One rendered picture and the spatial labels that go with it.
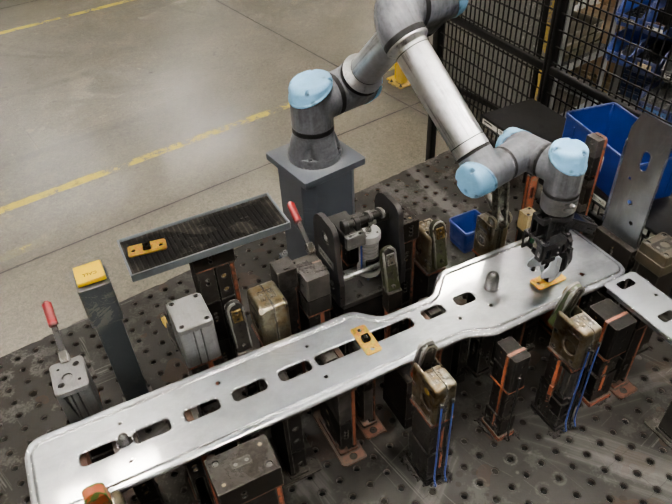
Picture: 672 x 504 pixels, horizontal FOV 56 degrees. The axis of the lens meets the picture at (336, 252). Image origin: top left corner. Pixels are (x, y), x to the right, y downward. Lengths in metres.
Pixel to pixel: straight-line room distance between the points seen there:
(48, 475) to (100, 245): 2.26
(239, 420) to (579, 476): 0.79
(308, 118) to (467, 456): 0.93
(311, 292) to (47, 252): 2.29
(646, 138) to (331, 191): 0.80
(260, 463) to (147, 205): 2.63
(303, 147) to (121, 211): 2.09
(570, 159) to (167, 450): 0.95
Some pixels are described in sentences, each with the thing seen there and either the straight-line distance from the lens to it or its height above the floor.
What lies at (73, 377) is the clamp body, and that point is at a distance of 1.40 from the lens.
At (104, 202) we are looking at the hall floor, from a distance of 3.81.
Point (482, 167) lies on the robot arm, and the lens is 1.29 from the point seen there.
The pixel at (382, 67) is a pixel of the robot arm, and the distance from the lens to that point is 1.64.
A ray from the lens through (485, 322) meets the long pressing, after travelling 1.47.
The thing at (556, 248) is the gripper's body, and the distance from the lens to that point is 1.47.
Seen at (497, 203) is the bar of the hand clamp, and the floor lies 1.12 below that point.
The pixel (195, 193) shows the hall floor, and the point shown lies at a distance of 3.70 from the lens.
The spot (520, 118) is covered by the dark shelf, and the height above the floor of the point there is 1.03.
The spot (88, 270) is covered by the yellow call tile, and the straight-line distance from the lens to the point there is 1.46.
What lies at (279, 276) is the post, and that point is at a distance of 1.43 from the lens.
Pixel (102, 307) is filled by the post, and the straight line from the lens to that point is 1.48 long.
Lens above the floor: 2.05
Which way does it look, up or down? 40 degrees down
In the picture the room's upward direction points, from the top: 3 degrees counter-clockwise
